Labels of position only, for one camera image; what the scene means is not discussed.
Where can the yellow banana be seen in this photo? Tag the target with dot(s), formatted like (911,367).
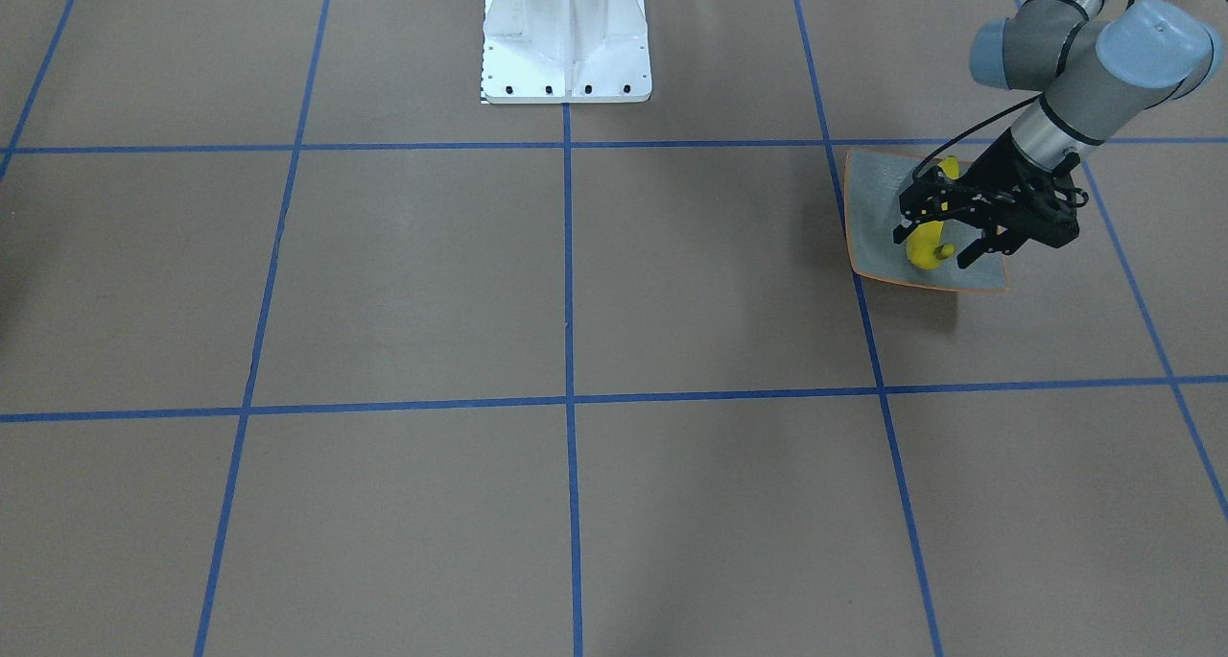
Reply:
(926,247)

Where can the grey square plate orange rim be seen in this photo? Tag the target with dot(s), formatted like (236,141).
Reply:
(872,181)

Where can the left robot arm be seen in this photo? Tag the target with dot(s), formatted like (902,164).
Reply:
(1088,78)

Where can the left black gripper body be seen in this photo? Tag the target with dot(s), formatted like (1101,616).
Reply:
(1003,165)

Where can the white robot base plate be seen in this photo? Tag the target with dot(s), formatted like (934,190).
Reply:
(565,52)

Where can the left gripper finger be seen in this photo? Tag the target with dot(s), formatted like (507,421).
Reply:
(930,197)
(991,240)

